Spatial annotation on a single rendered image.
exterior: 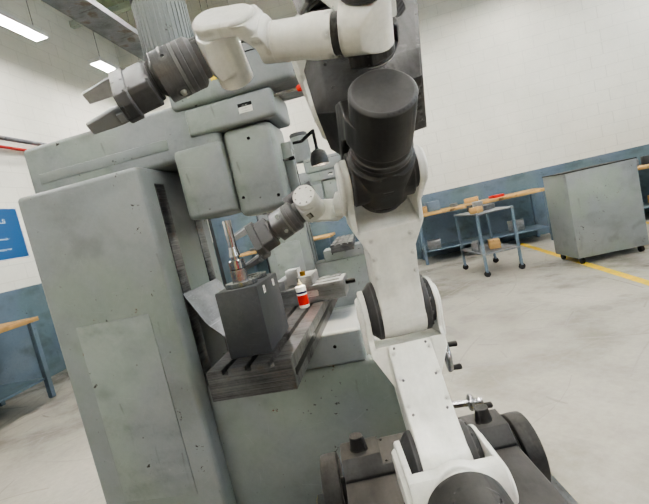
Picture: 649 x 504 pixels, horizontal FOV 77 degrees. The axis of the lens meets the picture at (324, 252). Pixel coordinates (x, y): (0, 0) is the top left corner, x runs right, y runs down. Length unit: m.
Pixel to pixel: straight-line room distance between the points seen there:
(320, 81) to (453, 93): 7.50
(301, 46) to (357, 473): 1.00
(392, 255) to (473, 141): 7.42
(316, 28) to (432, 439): 0.81
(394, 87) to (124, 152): 1.22
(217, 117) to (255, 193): 0.30
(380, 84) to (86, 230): 1.24
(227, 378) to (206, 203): 0.69
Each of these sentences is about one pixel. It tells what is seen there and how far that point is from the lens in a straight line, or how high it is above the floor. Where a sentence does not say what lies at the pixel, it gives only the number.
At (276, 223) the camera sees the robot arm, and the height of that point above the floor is 1.26.
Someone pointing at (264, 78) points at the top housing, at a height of 1.75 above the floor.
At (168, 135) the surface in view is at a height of 1.66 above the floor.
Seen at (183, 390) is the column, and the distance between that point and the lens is 1.63.
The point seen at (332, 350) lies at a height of 0.78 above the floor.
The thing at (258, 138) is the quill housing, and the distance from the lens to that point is 1.52.
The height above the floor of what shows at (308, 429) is 0.50.
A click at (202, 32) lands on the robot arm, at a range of 0.78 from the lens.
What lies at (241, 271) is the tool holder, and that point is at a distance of 1.14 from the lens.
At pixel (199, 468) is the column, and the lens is 1.76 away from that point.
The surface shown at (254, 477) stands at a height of 0.34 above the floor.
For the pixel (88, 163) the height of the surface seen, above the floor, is 1.64.
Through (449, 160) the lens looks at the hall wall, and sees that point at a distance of 8.17.
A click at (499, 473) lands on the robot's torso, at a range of 0.90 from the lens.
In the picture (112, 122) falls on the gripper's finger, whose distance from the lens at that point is 0.79.
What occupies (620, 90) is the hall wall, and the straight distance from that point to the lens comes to 9.22.
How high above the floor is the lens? 1.25
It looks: 5 degrees down
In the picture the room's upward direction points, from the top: 13 degrees counter-clockwise
